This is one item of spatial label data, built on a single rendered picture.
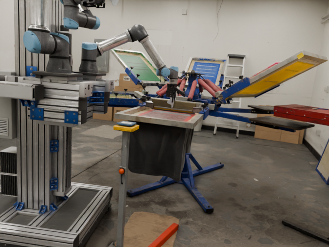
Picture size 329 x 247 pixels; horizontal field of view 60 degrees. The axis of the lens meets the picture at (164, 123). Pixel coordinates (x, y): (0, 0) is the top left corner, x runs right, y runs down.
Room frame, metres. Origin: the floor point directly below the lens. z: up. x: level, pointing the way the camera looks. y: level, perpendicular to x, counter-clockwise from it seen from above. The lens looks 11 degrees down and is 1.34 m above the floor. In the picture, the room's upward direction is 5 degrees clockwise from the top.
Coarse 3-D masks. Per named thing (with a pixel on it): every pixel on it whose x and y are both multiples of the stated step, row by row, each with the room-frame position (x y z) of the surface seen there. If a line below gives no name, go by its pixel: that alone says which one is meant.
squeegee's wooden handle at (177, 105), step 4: (152, 100) 2.56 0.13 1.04; (156, 100) 2.55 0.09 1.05; (160, 100) 2.54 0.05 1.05; (164, 100) 2.53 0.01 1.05; (156, 104) 2.55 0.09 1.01; (160, 104) 2.54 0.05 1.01; (164, 104) 2.53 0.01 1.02; (168, 104) 2.52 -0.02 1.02; (176, 104) 2.51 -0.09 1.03; (180, 104) 2.50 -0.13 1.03; (184, 104) 2.49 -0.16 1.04; (188, 104) 2.48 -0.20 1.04; (192, 104) 2.47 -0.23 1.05; (176, 108) 2.51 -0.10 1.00; (180, 108) 2.50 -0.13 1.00; (184, 108) 2.49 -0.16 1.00; (188, 108) 2.48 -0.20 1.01; (192, 108) 2.47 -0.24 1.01
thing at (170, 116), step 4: (176, 112) 2.54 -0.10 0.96; (168, 116) 2.29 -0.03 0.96; (172, 116) 2.30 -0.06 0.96; (176, 116) 2.32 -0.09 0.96; (180, 116) 2.34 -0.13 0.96; (184, 116) 2.35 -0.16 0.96; (188, 116) 2.38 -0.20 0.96; (192, 116) 2.39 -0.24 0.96; (176, 120) 2.14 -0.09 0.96; (180, 120) 2.15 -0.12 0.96; (184, 120) 2.17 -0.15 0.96; (188, 120) 2.18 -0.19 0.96
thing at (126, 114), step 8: (120, 112) 2.08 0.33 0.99; (128, 112) 2.18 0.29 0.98; (136, 112) 2.35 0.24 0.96; (136, 120) 1.98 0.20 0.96; (144, 120) 1.96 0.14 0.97; (152, 120) 1.95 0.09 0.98; (160, 120) 1.93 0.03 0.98; (168, 120) 1.92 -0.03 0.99; (192, 120) 2.00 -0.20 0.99; (200, 120) 2.19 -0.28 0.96; (192, 128) 1.87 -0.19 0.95
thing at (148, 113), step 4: (144, 112) 2.39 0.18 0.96; (148, 112) 2.41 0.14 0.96; (152, 112) 2.42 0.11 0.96; (156, 112) 2.44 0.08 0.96; (172, 112) 2.52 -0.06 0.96; (148, 116) 2.21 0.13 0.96; (152, 116) 2.22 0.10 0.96; (156, 116) 2.24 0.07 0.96; (160, 116) 2.25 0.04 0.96; (164, 116) 2.27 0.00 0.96
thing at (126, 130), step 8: (120, 128) 1.75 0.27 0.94; (128, 128) 1.74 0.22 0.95; (136, 128) 1.80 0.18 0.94; (128, 136) 1.80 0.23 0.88; (128, 144) 1.81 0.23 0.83; (128, 152) 1.81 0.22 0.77; (120, 176) 1.79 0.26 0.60; (120, 184) 1.79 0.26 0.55; (120, 192) 1.79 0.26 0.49; (120, 200) 1.79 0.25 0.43; (120, 208) 1.79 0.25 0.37; (120, 216) 1.79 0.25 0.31; (120, 224) 1.79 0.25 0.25; (120, 232) 1.79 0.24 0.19; (120, 240) 1.79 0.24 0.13
